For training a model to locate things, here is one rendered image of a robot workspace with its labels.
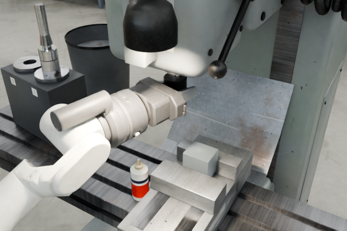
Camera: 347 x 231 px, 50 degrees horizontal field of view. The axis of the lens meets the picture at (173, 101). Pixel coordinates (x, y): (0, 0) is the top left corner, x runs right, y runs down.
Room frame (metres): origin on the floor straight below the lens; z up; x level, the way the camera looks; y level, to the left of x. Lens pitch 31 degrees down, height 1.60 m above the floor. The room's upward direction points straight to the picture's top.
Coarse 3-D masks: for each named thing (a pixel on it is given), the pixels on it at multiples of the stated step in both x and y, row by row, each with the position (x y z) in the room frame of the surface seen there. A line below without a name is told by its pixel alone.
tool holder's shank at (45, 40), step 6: (36, 6) 0.88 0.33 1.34; (42, 6) 0.88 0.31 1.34; (36, 12) 0.88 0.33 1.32; (42, 12) 0.88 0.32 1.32; (42, 18) 0.88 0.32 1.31; (42, 24) 0.88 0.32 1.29; (42, 30) 0.88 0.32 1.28; (48, 30) 0.89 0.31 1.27; (42, 36) 0.88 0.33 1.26; (48, 36) 0.88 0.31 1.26; (42, 42) 0.87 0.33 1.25; (48, 42) 0.88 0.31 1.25; (48, 48) 0.88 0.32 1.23
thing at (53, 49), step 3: (54, 45) 0.90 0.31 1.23; (39, 48) 0.88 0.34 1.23; (42, 48) 0.88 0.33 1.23; (51, 48) 0.88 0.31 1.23; (54, 48) 0.88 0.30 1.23; (39, 51) 0.87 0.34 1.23; (42, 51) 0.87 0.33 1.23; (45, 51) 0.87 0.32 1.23; (48, 51) 0.87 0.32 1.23; (51, 51) 0.87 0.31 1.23; (54, 51) 0.88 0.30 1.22; (42, 54) 0.87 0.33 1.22; (45, 54) 0.87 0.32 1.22; (48, 54) 0.87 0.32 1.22
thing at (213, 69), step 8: (248, 0) 0.60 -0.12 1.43; (240, 8) 0.59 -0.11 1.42; (240, 16) 0.58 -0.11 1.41; (232, 24) 0.58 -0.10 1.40; (240, 24) 0.58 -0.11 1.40; (232, 32) 0.56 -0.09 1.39; (232, 40) 0.55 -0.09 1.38; (224, 48) 0.54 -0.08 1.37; (224, 56) 0.53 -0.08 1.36; (216, 64) 0.52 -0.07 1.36; (224, 64) 0.52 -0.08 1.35; (216, 72) 0.51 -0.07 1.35; (224, 72) 0.51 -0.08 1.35
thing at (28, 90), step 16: (16, 64) 0.93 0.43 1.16; (32, 64) 0.93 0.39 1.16; (16, 80) 0.89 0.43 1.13; (32, 80) 0.86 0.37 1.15; (48, 80) 0.84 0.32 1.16; (64, 80) 0.86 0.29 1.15; (80, 80) 0.88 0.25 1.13; (16, 96) 0.91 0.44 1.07; (32, 96) 0.85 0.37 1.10; (48, 96) 0.81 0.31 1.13; (64, 96) 0.84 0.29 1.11; (80, 96) 0.88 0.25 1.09; (16, 112) 0.92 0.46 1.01; (32, 112) 0.86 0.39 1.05; (32, 128) 0.88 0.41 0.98
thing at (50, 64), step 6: (54, 54) 0.88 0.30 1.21; (42, 60) 0.87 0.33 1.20; (48, 60) 0.87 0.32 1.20; (54, 60) 0.87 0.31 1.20; (42, 66) 0.87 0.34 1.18; (48, 66) 0.87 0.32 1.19; (54, 66) 0.87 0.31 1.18; (42, 72) 0.88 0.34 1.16; (48, 72) 0.86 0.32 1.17; (54, 72) 0.87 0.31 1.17
